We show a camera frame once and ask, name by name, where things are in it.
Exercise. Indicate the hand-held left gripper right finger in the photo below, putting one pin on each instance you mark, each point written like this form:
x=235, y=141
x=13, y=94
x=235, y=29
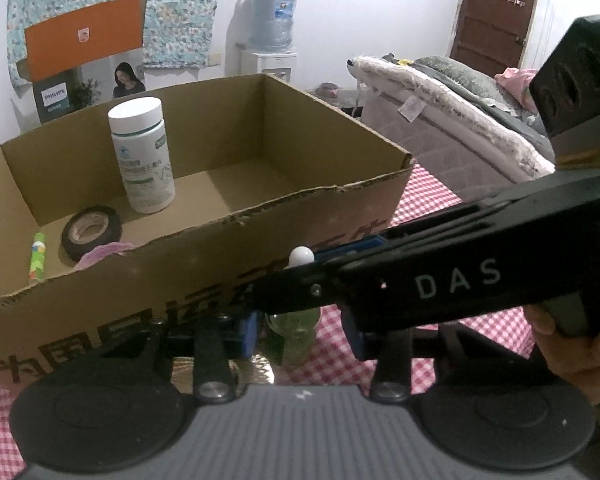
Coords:
x=352, y=331

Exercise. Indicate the green dropper bottle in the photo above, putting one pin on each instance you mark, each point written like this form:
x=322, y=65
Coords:
x=292, y=335

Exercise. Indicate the orange printed carton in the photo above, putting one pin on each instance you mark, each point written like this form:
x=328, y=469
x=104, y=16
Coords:
x=87, y=30

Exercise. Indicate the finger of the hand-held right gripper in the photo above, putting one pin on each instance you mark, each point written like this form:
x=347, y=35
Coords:
x=290, y=290
x=360, y=250

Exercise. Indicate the pink cloth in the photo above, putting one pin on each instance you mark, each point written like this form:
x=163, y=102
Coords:
x=515, y=82

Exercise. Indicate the white water dispenser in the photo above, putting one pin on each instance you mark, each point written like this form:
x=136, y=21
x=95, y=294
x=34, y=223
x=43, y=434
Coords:
x=270, y=67

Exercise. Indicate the brown cardboard box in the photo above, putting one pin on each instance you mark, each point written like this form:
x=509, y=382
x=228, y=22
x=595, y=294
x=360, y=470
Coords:
x=260, y=140

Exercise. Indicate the person's right hand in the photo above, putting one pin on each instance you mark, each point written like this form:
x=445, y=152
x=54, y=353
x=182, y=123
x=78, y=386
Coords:
x=567, y=360

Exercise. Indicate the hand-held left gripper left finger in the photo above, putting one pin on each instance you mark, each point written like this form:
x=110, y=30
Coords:
x=247, y=331

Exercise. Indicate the floral hanging cloth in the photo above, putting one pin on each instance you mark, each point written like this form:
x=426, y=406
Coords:
x=180, y=10

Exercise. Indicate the black tape roll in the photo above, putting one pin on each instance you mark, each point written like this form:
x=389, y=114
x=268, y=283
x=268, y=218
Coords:
x=91, y=232

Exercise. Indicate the bed with blankets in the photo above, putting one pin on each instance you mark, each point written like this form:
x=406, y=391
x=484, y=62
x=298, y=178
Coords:
x=455, y=105

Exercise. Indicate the blue water jug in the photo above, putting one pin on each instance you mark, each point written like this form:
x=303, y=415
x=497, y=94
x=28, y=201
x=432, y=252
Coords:
x=274, y=17

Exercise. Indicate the brown wooden door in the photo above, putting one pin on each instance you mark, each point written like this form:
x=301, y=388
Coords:
x=495, y=15

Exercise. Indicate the pink checkered tablecloth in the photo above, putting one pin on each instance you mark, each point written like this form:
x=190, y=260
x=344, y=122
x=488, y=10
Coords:
x=330, y=360

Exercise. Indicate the gold round tin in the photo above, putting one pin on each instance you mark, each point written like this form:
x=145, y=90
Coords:
x=252, y=372

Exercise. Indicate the grey blanket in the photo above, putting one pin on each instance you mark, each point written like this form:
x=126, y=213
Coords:
x=460, y=72

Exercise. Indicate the green marker pen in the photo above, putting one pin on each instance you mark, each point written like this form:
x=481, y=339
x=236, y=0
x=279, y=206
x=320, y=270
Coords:
x=36, y=255

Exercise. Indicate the white plastic pill bottle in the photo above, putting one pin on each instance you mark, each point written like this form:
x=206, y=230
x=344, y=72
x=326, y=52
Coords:
x=142, y=160

